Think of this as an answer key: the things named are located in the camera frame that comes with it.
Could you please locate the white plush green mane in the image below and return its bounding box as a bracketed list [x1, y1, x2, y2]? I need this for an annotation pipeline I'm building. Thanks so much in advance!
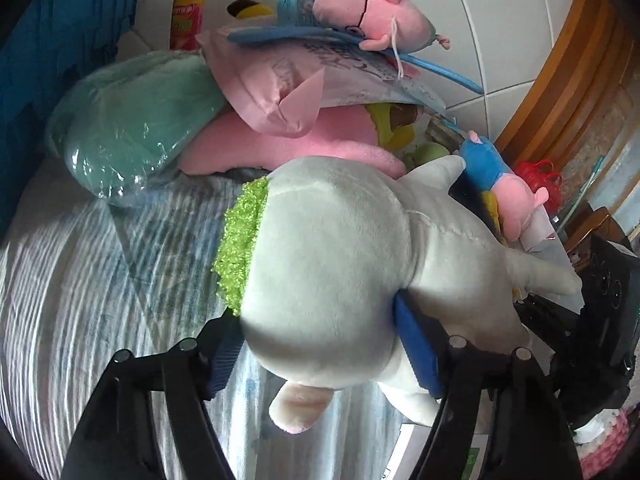
[214, 155, 582, 434]

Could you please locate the white green book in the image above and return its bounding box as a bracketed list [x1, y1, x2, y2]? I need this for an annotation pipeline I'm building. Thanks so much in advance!
[382, 424, 489, 479]

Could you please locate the striped bed sheet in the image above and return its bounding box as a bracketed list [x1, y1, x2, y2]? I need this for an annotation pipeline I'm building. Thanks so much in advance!
[0, 156, 436, 480]

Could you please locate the pink pig plush blue shirt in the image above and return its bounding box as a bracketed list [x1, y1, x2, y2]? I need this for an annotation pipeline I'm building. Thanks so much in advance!
[459, 130, 549, 242]

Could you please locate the red plastic bag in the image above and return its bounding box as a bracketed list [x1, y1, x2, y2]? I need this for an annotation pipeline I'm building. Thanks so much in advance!
[514, 159, 563, 216]

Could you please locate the green ball toy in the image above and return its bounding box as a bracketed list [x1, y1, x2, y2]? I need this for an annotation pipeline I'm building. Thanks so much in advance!
[402, 142, 450, 170]

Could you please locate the yellow green plush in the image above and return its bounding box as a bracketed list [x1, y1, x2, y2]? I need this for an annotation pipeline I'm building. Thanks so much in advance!
[366, 103, 420, 152]

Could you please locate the large pink plush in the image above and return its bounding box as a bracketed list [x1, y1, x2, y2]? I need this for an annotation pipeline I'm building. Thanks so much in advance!
[178, 105, 406, 179]

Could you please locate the teal cushion in plastic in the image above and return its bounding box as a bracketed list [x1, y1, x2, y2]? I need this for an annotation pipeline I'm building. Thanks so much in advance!
[46, 51, 227, 207]

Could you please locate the pink pig plush teal hat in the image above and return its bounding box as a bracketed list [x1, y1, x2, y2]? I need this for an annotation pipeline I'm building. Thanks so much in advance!
[311, 0, 450, 53]

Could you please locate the red yellow chips can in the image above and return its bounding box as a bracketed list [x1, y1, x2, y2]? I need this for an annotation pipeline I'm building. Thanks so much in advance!
[169, 0, 206, 51]

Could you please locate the blue plastic storage crate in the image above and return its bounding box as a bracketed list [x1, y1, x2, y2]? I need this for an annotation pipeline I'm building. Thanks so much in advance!
[1, 0, 137, 232]

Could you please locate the yellow black toy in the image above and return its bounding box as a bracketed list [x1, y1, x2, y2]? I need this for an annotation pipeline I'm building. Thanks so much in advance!
[227, 0, 273, 20]

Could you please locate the teal small box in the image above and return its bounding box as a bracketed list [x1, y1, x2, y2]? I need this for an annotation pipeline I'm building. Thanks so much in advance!
[277, 0, 320, 27]

